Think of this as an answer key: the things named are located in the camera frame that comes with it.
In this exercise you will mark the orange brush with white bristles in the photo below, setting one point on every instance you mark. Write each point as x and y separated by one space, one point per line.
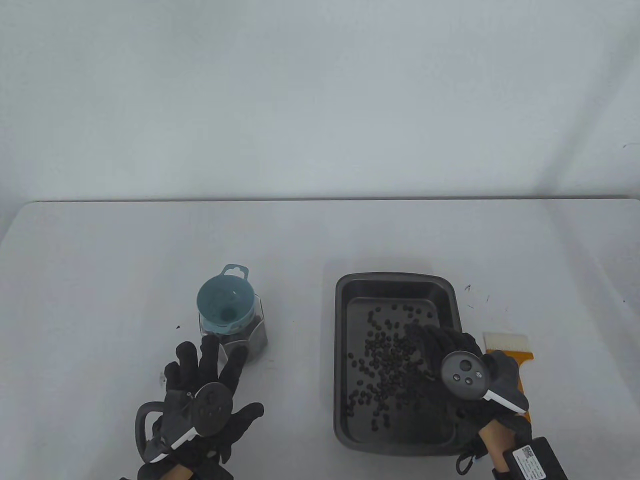
507 342

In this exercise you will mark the clear glass jar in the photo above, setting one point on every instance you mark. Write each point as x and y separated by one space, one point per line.
257 342

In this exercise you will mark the small batch of coffee beans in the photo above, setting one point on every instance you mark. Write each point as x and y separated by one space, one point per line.
382 360

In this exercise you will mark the person's left forearm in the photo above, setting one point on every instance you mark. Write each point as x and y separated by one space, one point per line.
180 472

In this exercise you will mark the grey and white right controller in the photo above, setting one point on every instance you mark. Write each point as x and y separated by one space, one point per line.
462 375

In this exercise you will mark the person's left hand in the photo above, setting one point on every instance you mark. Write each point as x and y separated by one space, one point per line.
240 425

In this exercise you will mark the person's right forearm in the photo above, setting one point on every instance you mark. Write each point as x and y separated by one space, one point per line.
492 442

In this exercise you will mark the black right wrist box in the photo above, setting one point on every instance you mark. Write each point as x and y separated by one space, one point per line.
532 460

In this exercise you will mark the dark grey baking tray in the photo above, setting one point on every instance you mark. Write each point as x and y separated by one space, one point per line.
395 290

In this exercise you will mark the light blue plastic funnel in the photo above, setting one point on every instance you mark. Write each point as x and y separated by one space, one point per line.
220 300

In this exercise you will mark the person's right hand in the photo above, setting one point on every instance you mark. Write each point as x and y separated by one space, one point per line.
435 345

